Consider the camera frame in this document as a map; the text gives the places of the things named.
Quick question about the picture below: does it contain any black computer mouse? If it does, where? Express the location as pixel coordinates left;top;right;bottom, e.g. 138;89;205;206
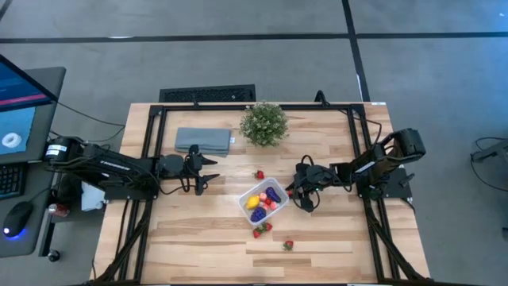
2;200;34;239

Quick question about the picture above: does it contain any grey folded cloth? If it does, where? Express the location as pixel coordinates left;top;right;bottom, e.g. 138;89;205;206
175;126;236;158

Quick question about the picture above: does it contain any black metal table frame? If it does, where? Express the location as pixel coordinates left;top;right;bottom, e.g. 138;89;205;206
90;102;434;285

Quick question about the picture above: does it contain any clear plastic tupperware container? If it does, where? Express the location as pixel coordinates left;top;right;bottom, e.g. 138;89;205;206
237;176;291;227

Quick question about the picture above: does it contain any black keyboard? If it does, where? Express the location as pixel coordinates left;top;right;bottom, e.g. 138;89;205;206
0;162;25;200

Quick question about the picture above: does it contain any black floor grate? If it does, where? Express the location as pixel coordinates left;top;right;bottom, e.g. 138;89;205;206
159;83;257;103

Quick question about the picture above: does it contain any white crumpled cloth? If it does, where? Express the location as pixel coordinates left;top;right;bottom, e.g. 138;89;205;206
80;181;108;213

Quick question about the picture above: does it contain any black cable with plug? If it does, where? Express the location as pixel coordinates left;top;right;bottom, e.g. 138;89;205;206
314;90;384;150

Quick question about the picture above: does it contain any purple eggplant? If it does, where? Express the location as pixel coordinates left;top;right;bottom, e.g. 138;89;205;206
264;186;282;203

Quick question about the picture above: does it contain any grey equipment stand leg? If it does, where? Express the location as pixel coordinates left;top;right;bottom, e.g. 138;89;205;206
469;137;508;196

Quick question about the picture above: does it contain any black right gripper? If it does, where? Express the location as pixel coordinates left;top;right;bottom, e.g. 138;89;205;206
286;161;330;214

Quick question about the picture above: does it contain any green potted plant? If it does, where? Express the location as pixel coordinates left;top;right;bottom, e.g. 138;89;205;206
239;102;290;148

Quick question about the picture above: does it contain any computer monitor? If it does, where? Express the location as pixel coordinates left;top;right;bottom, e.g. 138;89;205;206
0;54;67;165

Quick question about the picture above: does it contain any red soda can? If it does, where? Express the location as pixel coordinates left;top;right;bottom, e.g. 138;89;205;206
47;203;71;218

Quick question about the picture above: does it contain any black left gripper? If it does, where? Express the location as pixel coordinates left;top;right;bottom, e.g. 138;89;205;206
184;143;221;196

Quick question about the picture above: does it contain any grey computer desk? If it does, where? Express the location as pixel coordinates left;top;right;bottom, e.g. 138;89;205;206
0;160;59;258

